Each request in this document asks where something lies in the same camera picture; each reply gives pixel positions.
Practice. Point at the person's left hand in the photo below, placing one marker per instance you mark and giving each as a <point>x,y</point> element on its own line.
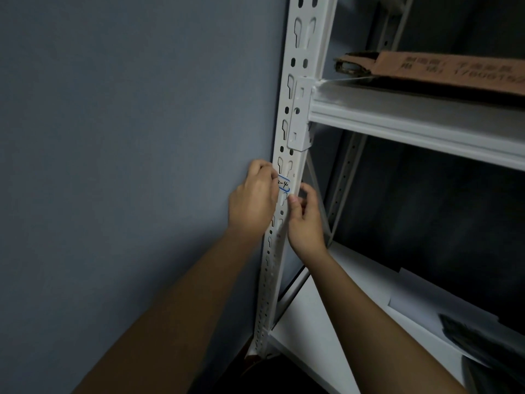
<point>252,205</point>

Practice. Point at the person's right hand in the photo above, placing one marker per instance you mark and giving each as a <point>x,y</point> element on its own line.
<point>306,229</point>

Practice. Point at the person's right thumb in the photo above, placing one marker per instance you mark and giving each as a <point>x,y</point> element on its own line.
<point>295,207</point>

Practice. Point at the person's left fingers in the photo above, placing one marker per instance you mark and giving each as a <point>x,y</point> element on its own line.
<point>264,170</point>

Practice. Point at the white label sticker blue border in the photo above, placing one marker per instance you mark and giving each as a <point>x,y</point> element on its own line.
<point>284,185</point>

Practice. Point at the person's left forearm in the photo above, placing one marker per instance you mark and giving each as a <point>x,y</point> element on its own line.
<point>180,315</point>

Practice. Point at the person's right forearm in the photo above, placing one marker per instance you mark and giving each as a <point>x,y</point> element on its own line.
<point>369,324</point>

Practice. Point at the white perforated metal rack upright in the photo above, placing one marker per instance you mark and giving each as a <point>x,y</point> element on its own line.
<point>348,168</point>
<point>301,57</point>

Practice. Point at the white metal rack shelf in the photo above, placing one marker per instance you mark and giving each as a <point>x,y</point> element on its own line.
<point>410,114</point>
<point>328,336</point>

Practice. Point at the white paper sheet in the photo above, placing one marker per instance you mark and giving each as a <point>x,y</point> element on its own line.
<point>426,303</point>

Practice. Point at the brown cardboard piece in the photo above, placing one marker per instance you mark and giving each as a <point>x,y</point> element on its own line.
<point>443,71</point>

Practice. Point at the black flat object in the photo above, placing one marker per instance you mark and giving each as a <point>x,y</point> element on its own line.
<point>484,344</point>

